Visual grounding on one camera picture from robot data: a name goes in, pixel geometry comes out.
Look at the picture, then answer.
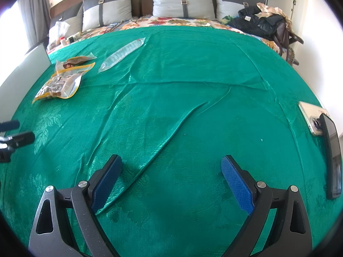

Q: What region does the white cardboard box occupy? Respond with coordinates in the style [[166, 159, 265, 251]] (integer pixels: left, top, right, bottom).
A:
[[0, 43, 52, 104]]

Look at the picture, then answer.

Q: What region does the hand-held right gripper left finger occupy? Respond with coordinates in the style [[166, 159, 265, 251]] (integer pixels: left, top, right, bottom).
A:
[[28, 154, 123, 257]]

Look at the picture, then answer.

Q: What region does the phone in clear case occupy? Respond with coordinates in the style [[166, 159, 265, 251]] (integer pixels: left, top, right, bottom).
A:
[[298, 101, 329, 136]]

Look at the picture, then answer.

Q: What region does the clear plastic bag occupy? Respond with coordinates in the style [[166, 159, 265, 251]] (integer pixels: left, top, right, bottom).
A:
[[48, 21, 71, 46]]

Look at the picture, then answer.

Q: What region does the yellow window snack packet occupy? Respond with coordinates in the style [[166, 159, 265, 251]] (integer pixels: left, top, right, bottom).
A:
[[32, 61, 96, 105]]

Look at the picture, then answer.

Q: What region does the brown handbag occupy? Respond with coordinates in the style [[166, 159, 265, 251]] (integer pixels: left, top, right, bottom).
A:
[[276, 21, 291, 49]]

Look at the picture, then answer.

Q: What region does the cable on bedsheet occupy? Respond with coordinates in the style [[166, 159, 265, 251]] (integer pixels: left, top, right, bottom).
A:
[[102, 19, 140, 33]]

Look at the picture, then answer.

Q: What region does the floral bedsheet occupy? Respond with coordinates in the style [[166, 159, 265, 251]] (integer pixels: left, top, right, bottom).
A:
[[47, 15, 295, 59]]

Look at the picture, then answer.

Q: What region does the clear tube snack packet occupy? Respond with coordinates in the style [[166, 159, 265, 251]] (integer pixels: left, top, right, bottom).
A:
[[98, 37, 146, 74]]

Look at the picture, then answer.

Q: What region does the black bag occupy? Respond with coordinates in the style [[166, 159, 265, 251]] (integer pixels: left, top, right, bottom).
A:
[[230, 7, 286, 38]]

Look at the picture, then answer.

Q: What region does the green bed cover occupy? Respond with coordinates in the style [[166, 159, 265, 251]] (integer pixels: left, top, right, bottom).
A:
[[0, 25, 343, 257]]

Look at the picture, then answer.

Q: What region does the small brown snack packet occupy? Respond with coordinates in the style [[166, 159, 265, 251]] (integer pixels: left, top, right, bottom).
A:
[[63, 54, 97, 66]]

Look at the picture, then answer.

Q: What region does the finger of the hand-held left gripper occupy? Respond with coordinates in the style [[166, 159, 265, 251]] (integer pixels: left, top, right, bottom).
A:
[[0, 120, 21, 132], [0, 131, 36, 163]]

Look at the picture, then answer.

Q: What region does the grey two-tone pillow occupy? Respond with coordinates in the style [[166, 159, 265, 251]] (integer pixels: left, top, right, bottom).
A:
[[82, 0, 135, 33], [148, 0, 217, 20], [49, 2, 84, 31], [213, 0, 265, 21]]

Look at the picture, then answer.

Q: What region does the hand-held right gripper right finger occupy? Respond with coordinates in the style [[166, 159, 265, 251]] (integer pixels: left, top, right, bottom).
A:
[[220, 155, 314, 257]]

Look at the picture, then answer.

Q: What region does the dark chair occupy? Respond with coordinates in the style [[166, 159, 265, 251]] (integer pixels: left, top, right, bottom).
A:
[[279, 31, 305, 66]]

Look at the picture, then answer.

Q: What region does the beige cloth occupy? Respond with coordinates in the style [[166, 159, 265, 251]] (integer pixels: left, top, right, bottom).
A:
[[257, 2, 289, 19]]

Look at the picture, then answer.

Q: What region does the grey curtain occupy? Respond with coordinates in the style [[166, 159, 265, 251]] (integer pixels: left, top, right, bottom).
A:
[[16, 0, 51, 49]]

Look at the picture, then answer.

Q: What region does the black phone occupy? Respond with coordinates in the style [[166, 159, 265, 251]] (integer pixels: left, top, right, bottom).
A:
[[319, 113, 343, 200]]

